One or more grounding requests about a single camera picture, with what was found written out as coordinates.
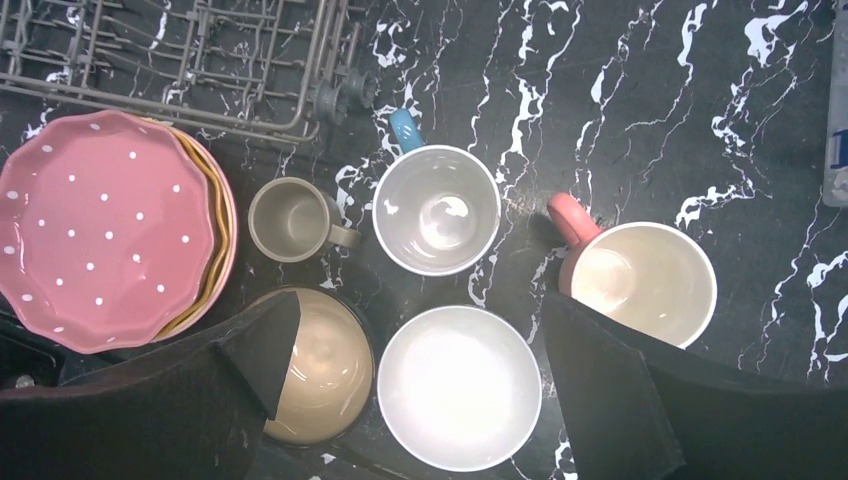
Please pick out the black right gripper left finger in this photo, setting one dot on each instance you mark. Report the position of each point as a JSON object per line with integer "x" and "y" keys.
{"x": 193, "y": 409}

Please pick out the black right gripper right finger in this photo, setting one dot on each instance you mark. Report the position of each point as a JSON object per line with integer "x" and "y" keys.
{"x": 635, "y": 407}

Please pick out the pink handled mug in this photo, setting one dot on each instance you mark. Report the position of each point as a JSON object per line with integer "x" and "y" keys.
{"x": 644, "y": 275}

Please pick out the teal bowl beige inside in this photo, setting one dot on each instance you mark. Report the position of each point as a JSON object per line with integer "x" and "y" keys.
{"x": 331, "y": 371}

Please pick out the white bowl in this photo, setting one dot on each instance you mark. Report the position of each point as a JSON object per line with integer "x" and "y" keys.
{"x": 459, "y": 388}

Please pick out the blue handled mug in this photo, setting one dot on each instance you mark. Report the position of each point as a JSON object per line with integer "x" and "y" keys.
{"x": 436, "y": 210}

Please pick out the pink polka dot plate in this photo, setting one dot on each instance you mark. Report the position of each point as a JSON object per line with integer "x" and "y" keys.
{"x": 106, "y": 231}

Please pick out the yellow plate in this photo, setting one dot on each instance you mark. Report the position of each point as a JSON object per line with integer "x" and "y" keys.
{"x": 218, "y": 232}

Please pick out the small grey cup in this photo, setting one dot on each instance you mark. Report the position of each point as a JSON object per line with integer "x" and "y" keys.
{"x": 291, "y": 220}

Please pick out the pink bottom plate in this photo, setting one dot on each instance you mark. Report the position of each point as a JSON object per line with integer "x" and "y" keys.
{"x": 225, "y": 273}

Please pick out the clear plastic parts box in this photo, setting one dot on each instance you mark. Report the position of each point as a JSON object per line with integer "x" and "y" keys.
{"x": 834, "y": 186}

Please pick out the grey wire dish rack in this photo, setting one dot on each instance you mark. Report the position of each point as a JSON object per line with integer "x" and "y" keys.
{"x": 270, "y": 70}

